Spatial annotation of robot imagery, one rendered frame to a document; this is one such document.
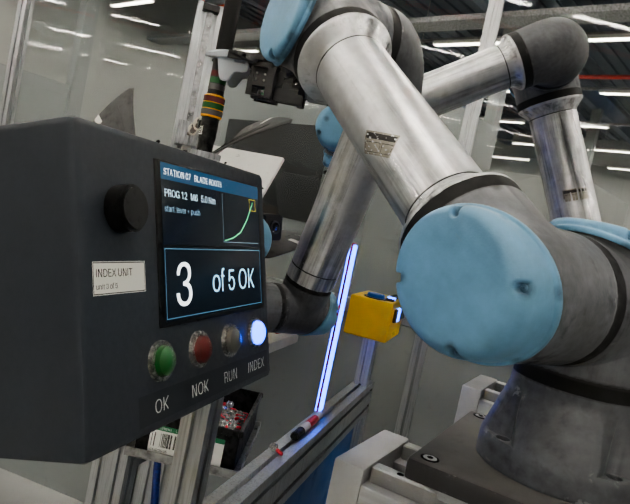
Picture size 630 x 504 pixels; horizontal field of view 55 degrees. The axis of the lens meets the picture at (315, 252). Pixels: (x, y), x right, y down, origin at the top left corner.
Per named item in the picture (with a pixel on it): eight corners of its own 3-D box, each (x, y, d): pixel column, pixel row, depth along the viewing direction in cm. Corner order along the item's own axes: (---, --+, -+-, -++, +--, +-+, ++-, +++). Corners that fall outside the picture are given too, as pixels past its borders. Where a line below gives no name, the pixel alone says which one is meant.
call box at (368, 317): (358, 330, 151) (367, 288, 150) (397, 340, 148) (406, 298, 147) (341, 338, 136) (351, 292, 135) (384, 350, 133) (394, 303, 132)
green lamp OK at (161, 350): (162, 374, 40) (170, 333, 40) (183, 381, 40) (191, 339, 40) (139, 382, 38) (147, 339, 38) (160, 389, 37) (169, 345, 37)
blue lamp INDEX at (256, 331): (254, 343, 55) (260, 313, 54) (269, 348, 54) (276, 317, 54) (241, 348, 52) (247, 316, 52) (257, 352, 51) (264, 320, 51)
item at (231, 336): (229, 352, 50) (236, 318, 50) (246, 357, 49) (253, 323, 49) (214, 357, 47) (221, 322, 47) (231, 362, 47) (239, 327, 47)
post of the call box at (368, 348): (356, 381, 144) (367, 330, 144) (368, 384, 143) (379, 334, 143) (353, 383, 142) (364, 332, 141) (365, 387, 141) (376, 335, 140)
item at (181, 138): (172, 146, 186) (177, 119, 186) (195, 151, 188) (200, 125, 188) (174, 145, 176) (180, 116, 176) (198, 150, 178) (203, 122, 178)
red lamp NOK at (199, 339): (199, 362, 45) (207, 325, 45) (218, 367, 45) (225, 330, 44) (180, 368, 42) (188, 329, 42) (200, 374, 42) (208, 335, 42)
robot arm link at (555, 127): (575, 331, 106) (509, 30, 107) (555, 319, 121) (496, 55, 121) (647, 317, 105) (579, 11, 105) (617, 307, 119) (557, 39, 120)
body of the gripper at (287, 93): (241, 92, 118) (300, 103, 116) (250, 48, 117) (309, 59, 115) (250, 100, 125) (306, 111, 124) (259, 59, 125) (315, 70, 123)
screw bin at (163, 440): (170, 408, 115) (177, 373, 115) (256, 428, 114) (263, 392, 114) (129, 452, 93) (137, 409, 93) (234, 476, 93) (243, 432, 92)
